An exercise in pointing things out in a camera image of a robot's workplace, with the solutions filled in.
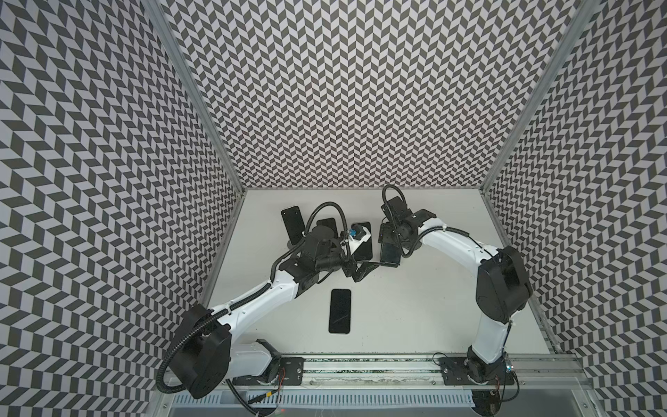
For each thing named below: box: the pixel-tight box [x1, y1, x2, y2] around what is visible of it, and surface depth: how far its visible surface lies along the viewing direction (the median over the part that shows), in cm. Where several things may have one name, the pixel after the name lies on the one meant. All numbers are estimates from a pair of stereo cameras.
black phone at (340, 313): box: [328, 289, 352, 335], surface depth 85 cm
